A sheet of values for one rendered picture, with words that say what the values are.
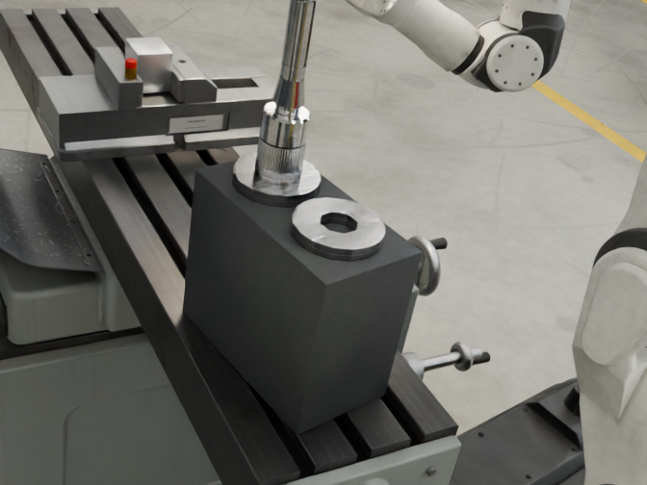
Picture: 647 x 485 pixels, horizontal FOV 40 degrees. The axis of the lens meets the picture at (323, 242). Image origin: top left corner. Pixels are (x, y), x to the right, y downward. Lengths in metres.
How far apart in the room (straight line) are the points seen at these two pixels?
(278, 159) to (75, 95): 0.52
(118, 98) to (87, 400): 0.44
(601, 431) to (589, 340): 0.16
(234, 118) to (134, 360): 0.39
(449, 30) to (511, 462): 0.65
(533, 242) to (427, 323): 0.69
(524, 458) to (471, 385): 1.04
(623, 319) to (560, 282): 1.93
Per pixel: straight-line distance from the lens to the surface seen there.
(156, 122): 1.33
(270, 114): 0.86
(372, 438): 0.92
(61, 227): 1.28
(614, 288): 1.08
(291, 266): 0.82
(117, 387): 1.37
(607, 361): 1.12
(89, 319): 1.28
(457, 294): 2.80
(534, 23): 1.27
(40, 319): 1.26
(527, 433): 1.50
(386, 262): 0.83
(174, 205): 1.22
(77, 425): 1.41
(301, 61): 0.85
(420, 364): 1.65
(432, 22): 1.26
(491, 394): 2.47
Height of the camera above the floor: 1.57
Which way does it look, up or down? 33 degrees down
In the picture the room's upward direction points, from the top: 11 degrees clockwise
